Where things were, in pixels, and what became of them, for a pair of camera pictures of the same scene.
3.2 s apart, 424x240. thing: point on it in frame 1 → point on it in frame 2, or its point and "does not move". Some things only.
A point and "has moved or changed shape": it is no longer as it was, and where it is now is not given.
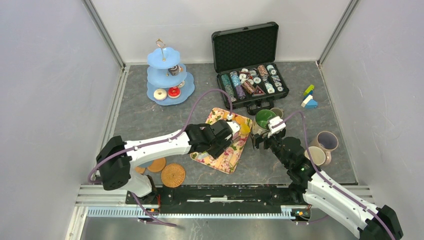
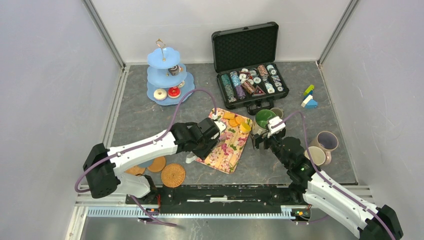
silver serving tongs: (202, 155) has moved or changed shape
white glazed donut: (160, 94) does not move
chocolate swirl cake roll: (174, 70) does not move
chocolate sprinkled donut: (181, 85) does not move
